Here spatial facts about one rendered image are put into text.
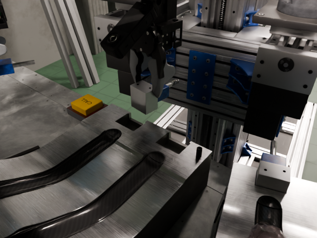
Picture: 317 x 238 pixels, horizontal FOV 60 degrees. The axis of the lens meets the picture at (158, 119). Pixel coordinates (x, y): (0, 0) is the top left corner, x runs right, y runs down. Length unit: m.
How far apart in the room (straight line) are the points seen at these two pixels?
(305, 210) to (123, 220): 0.29
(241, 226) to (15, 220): 0.30
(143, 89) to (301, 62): 0.35
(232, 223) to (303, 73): 0.39
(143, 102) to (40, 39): 2.56
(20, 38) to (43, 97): 2.09
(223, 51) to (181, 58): 0.14
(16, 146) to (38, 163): 0.21
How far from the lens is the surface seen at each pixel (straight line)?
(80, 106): 0.74
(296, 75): 0.70
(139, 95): 0.59
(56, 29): 2.52
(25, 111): 0.85
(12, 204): 0.42
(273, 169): 0.52
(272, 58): 0.69
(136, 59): 0.58
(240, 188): 0.50
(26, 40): 2.99
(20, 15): 2.94
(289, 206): 0.51
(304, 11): 0.78
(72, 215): 0.42
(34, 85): 0.97
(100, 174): 0.48
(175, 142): 0.54
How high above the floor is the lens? 1.22
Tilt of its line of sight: 35 degrees down
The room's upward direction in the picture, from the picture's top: straight up
